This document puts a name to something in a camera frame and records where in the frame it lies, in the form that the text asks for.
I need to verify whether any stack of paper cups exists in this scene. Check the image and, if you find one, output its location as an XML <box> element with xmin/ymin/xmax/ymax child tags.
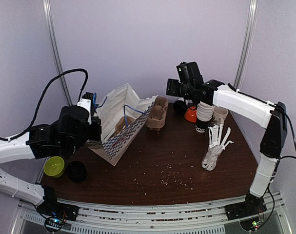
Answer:
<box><xmin>196</xmin><ymin>102</ymin><xmax>214</xmax><ymax>133</ymax></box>

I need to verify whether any single brown pulp cup carrier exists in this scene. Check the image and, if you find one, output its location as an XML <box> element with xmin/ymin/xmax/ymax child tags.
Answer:
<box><xmin>114</xmin><ymin>116</ymin><xmax>135</xmax><ymax>136</ymax></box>

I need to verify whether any blue checkered paper bag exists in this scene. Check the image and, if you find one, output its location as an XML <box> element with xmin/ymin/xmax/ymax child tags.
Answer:
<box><xmin>86</xmin><ymin>83</ymin><xmax>157</xmax><ymax>166</ymax></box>

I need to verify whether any stack of black cup lids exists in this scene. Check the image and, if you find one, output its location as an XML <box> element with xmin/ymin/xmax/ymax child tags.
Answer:
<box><xmin>66</xmin><ymin>161</ymin><xmax>87</xmax><ymax>183</ymax></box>

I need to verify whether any single white paper cup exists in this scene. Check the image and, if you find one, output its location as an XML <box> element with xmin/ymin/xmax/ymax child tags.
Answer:
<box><xmin>173</xmin><ymin>100</ymin><xmax>187</xmax><ymax>115</ymax></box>

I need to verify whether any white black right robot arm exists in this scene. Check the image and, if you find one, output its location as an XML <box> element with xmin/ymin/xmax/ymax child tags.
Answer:
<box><xmin>166</xmin><ymin>78</ymin><xmax>288</xmax><ymax>215</ymax></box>

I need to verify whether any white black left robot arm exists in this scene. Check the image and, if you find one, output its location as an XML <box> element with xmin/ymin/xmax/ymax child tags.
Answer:
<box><xmin>0</xmin><ymin>106</ymin><xmax>101</xmax><ymax>216</ymax></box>

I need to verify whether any orange bowl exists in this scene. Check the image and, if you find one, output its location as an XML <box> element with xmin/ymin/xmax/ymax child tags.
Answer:
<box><xmin>184</xmin><ymin>106</ymin><xmax>197</xmax><ymax>123</ymax></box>

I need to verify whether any beige ceramic mug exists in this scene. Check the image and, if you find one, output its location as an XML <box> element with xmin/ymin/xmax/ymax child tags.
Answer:
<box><xmin>212</xmin><ymin>106</ymin><xmax>229</xmax><ymax>125</ymax></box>

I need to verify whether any brown pulp cup carrier stack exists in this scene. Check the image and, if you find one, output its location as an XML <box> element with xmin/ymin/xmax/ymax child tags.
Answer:
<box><xmin>145</xmin><ymin>96</ymin><xmax>169</xmax><ymax>131</ymax></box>

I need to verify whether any green bowl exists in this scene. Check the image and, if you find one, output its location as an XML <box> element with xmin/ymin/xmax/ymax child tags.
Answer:
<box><xmin>44</xmin><ymin>156</ymin><xmax>65</xmax><ymax>178</ymax></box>

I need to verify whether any glass of wrapped straws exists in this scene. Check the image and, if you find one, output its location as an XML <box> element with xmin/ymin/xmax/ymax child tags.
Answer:
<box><xmin>202</xmin><ymin>124</ymin><xmax>234</xmax><ymax>171</ymax></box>

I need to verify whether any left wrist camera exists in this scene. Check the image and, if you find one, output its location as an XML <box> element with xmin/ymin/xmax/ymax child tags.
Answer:
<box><xmin>77</xmin><ymin>92</ymin><xmax>97</xmax><ymax>117</ymax></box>

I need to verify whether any right aluminium frame post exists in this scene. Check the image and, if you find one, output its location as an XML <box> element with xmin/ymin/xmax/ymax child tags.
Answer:
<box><xmin>234</xmin><ymin>0</ymin><xmax>258</xmax><ymax>89</ymax></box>

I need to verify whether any aluminium frame post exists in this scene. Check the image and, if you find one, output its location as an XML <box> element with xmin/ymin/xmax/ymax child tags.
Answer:
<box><xmin>234</xmin><ymin>0</ymin><xmax>258</xmax><ymax>89</ymax></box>
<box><xmin>42</xmin><ymin>0</ymin><xmax>73</xmax><ymax>106</ymax></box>

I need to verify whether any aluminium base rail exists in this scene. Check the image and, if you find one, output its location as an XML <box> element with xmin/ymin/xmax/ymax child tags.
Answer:
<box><xmin>16</xmin><ymin>191</ymin><xmax>285</xmax><ymax>234</ymax></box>

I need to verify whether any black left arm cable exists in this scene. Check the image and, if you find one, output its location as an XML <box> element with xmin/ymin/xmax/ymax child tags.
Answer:
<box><xmin>0</xmin><ymin>68</ymin><xmax>89</xmax><ymax>142</ymax></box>

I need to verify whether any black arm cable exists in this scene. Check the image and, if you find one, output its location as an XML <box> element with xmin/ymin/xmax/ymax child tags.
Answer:
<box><xmin>281</xmin><ymin>111</ymin><xmax>296</xmax><ymax>163</ymax></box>
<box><xmin>0</xmin><ymin>68</ymin><xmax>89</xmax><ymax>142</ymax></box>

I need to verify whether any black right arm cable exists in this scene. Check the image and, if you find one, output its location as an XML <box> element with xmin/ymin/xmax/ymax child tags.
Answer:
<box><xmin>281</xmin><ymin>111</ymin><xmax>296</xmax><ymax>163</ymax></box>

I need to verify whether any left aluminium frame post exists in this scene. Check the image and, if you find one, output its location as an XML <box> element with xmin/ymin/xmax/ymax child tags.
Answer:
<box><xmin>42</xmin><ymin>0</ymin><xmax>73</xmax><ymax>106</ymax></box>

